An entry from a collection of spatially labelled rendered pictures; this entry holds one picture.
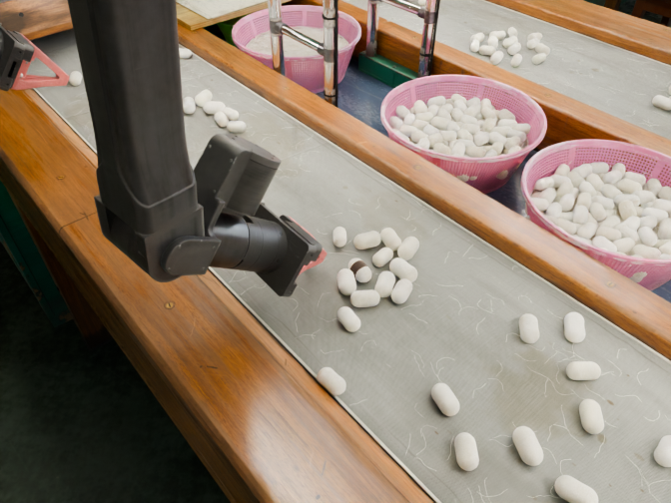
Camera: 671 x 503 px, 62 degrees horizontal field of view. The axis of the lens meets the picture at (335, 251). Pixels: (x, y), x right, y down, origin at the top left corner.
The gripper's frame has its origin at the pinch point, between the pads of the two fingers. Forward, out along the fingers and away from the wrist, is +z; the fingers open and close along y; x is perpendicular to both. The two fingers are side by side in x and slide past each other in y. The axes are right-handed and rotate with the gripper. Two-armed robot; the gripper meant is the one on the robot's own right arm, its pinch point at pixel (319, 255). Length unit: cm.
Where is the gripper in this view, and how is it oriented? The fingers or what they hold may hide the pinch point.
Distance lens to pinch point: 68.1
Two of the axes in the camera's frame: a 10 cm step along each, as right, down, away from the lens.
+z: 5.9, 1.1, 8.0
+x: -4.9, 8.4, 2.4
